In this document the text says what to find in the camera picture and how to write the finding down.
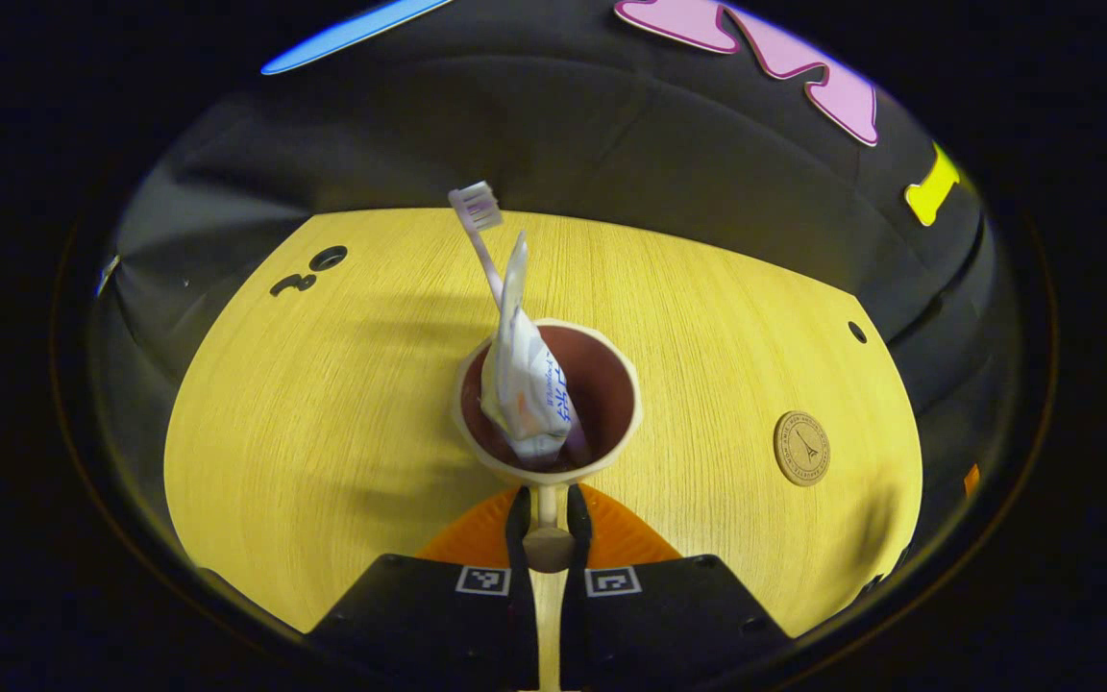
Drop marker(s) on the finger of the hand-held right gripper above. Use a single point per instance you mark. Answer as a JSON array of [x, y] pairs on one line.
[[971, 479]]

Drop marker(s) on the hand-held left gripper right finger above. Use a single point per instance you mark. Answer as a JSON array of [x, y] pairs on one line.
[[580, 615]]

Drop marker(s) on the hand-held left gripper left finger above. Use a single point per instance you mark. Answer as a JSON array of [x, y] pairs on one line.
[[518, 615]]

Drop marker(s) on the round brown coaster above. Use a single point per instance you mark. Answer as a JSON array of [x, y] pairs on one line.
[[801, 449]]

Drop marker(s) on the beige cup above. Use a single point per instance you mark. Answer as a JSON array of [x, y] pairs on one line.
[[611, 394]]

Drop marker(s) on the white toothpaste tube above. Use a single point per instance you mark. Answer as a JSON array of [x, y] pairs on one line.
[[525, 384]]

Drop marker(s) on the pink white toothbrush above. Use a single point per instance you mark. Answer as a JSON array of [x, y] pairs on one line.
[[477, 207]]

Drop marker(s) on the wooden desktop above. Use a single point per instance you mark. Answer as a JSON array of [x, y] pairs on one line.
[[323, 432]]

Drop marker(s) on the black backdrop cloth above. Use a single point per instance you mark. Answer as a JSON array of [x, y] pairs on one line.
[[515, 125]]

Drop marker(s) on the silver cloth clip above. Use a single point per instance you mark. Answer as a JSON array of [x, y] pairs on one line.
[[107, 276]]

